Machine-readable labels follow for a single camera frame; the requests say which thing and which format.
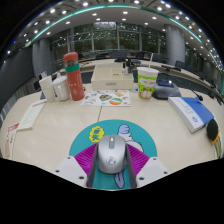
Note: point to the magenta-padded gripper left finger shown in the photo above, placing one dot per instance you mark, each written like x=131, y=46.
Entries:
x=85, y=160

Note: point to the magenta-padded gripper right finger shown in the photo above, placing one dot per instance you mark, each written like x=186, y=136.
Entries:
x=139, y=160

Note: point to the silver computer mouse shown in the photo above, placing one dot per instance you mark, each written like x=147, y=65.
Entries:
x=112, y=155

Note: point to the round teal cartoon mouse pad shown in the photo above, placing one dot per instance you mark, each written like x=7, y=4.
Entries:
x=110, y=128

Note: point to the colourful sticker sheet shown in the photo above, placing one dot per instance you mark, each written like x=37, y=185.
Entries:
x=106, y=98

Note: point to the cream booklet with red header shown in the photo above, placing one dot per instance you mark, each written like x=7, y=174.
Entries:
x=31, y=115

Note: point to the blue and white book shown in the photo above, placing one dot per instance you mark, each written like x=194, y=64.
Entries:
x=191, y=113

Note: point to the black gooseneck desk microphone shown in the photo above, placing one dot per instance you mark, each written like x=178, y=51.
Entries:
x=166, y=90

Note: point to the white lidded mug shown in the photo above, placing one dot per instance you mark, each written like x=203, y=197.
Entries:
x=62, y=88

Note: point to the green and white paper cup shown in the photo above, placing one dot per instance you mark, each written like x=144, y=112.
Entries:
x=147, y=85

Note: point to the red and white magazine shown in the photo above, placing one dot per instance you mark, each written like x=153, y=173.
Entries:
x=11, y=140

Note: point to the red bottle with green band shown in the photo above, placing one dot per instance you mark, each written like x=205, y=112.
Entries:
x=75, y=80

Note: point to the white cardboard box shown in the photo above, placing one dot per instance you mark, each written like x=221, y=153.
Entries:
x=111, y=81

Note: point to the long curved conference table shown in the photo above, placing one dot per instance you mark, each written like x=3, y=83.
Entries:
x=186, y=76

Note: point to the group of dark office chairs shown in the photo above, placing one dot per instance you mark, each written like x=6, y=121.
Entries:
x=156, y=57

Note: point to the group of ceiling lights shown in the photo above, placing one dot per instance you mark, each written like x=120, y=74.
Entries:
x=125, y=12

